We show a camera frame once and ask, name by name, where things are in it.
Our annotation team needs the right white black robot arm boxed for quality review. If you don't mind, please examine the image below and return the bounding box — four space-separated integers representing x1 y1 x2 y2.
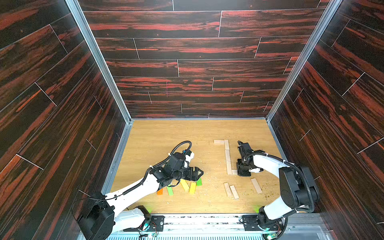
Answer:
237 141 320 232

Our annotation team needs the long light green block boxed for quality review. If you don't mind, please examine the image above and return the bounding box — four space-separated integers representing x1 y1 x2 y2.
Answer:
167 187 174 196

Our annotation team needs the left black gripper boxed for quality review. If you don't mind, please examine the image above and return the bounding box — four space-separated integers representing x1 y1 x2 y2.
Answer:
170 165 204 182

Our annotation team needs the small yellow block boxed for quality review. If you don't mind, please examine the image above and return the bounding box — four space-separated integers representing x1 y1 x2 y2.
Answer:
189 182 197 195

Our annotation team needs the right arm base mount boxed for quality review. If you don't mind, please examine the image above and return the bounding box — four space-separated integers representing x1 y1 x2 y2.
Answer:
241 215 285 232

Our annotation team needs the aluminium front rail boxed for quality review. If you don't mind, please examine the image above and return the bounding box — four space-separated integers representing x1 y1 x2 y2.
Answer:
108 214 334 240

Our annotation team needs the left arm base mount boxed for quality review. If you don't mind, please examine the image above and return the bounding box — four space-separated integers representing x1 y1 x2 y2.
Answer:
135 206 165 232

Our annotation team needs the left yellow block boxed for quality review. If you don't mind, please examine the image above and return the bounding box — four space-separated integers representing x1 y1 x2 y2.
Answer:
180 179 190 192

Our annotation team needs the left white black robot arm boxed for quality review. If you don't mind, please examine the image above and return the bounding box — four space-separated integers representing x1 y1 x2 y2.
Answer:
77 141 204 240

